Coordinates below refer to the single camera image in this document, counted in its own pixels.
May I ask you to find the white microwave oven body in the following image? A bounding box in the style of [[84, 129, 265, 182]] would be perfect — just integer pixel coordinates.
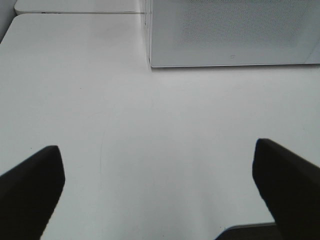
[[138, 0, 153, 68]]

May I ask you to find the white microwave door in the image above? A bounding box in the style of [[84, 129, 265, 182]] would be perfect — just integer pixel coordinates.
[[144, 0, 320, 68]]

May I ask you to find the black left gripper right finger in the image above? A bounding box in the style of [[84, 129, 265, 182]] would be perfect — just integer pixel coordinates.
[[252, 138, 320, 240]]

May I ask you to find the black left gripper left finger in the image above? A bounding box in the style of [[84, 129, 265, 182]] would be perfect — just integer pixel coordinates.
[[0, 145, 66, 240]]

